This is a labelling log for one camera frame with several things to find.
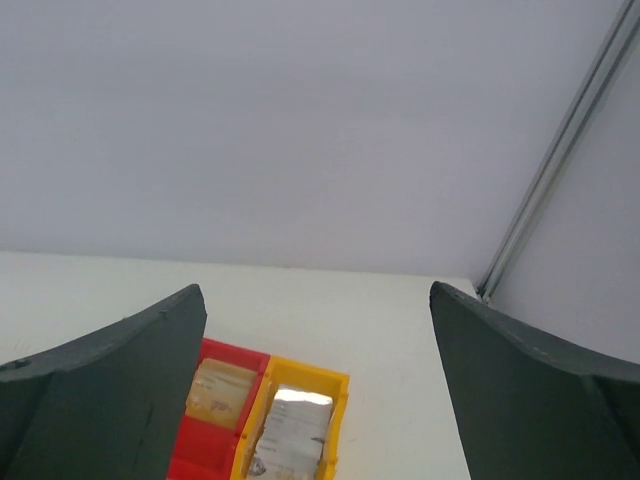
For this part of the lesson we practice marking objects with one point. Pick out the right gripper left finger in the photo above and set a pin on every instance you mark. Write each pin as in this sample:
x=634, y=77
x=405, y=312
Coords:
x=106, y=405

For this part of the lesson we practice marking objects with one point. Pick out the silver VIP card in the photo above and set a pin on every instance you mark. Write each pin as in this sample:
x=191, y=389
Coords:
x=292, y=439

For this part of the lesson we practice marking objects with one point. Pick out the red plastic bin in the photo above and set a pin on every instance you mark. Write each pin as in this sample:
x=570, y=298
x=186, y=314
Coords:
x=207, y=451

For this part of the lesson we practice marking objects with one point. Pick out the right aluminium frame post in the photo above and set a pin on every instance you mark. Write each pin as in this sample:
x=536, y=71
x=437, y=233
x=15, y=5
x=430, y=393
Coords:
x=590, y=97

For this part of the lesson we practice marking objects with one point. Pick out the gold VIP card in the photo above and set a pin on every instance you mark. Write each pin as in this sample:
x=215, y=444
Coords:
x=218, y=392

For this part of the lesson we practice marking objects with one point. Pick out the yellow plastic bin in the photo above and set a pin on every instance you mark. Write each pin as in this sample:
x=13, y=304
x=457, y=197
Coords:
x=282, y=371

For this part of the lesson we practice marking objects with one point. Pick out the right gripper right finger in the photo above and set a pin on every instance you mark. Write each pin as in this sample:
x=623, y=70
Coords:
x=530, y=405

